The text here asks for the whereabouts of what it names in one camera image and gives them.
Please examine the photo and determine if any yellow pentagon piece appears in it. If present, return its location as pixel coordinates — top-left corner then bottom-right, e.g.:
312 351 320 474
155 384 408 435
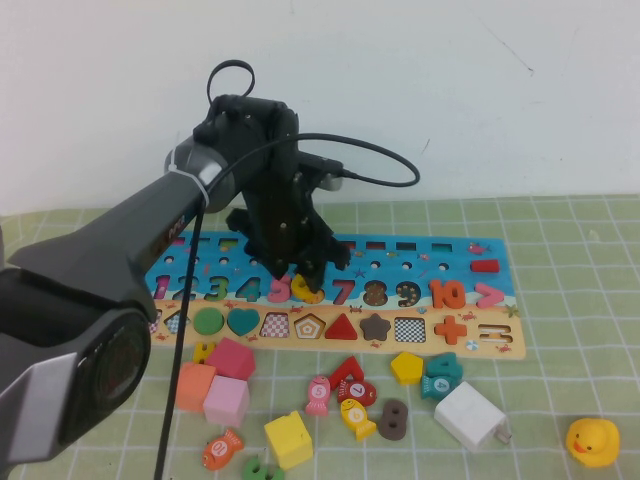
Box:
389 351 425 385

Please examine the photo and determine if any brown star piece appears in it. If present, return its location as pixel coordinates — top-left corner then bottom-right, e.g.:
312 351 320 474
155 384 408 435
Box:
360 314 394 344

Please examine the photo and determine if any red number seven piece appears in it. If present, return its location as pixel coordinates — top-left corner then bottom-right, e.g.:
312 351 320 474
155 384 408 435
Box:
327 355 364 389

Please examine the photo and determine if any colourful wooden puzzle board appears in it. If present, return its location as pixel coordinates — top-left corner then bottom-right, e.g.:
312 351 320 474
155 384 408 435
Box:
144 233 529 360

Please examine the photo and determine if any yellow number six piece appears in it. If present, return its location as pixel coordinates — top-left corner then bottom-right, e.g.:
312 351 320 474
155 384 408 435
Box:
292 273 326 305

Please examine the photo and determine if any brown number eight piece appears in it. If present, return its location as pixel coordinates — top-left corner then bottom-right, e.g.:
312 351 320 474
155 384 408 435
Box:
377 398 407 440

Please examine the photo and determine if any orange plus sign piece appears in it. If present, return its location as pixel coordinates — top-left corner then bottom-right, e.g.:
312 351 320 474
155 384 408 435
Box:
433 315 469 346

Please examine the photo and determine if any yellow rubber duck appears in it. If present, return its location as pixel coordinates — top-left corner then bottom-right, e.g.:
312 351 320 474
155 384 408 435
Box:
564 418 621 469

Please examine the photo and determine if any green number three piece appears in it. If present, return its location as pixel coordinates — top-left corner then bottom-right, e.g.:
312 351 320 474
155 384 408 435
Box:
242 453 286 480

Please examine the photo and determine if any yellow wooden block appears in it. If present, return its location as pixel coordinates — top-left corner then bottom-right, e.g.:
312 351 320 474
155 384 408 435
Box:
263 409 315 470

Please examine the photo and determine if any pink greater-than sign piece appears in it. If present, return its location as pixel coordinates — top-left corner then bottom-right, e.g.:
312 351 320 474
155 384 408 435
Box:
474 282 506 309

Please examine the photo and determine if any teal fish number four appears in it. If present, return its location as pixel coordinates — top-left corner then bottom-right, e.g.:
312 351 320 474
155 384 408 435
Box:
418 373 457 400

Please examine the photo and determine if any short black looped cable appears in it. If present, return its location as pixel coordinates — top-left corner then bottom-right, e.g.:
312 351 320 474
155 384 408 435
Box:
207 59 256 101

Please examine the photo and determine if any pink fish number five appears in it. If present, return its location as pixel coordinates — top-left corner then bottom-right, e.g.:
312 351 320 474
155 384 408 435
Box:
304 374 331 417

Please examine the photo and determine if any orange fish number ten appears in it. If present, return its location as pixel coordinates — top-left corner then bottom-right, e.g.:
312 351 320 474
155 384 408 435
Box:
202 428 245 472

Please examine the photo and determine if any red fish number seven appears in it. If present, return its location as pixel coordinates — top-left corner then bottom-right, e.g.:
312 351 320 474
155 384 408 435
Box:
337 380 377 406

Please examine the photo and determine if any light pink wooden block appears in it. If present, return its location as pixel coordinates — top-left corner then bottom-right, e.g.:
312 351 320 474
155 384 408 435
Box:
202 374 250 429

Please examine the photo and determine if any orange number ten piece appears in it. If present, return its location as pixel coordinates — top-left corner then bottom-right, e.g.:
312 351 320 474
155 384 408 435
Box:
428 279 467 310

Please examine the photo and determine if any teal number four piece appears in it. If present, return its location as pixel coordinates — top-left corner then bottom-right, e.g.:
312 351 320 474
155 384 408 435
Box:
423 351 462 384

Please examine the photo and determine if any orange wooden block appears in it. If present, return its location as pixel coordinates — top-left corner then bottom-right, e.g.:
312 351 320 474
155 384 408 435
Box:
175 362 217 414

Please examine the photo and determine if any yellow fish number six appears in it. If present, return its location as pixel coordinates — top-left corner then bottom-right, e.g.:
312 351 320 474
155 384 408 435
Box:
339 398 377 441

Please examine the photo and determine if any white zip tie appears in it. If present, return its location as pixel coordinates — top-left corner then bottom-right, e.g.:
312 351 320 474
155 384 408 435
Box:
164 147 211 206

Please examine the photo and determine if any pink number five piece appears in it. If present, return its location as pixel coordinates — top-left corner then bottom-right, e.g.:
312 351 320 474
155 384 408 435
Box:
267 274 294 306

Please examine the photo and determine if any teal heart piece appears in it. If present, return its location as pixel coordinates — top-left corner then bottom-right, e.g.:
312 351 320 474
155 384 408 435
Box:
227 308 261 337

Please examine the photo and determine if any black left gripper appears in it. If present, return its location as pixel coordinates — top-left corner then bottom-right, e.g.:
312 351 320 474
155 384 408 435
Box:
226 168 352 297

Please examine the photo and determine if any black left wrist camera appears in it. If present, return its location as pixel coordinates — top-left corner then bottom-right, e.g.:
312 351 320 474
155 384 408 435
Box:
299 153 346 194

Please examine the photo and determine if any red triangle piece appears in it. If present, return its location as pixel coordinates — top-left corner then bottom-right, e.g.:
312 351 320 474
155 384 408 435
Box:
325 314 362 341

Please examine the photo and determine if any green circle piece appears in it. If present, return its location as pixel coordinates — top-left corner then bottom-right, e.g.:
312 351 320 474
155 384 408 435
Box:
193 308 225 337

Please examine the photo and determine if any green checked tablecloth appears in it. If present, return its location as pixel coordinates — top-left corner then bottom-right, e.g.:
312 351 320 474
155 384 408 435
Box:
0 192 640 480

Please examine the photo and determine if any long black camera cable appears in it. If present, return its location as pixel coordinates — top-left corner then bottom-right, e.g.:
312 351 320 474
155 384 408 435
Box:
153 132 421 480

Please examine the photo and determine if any magenta wooden block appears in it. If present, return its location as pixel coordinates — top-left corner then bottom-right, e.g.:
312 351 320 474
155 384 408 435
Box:
205 337 257 381

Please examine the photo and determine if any white USB charger plug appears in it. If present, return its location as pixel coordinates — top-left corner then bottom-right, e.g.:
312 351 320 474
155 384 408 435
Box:
432 380 512 454

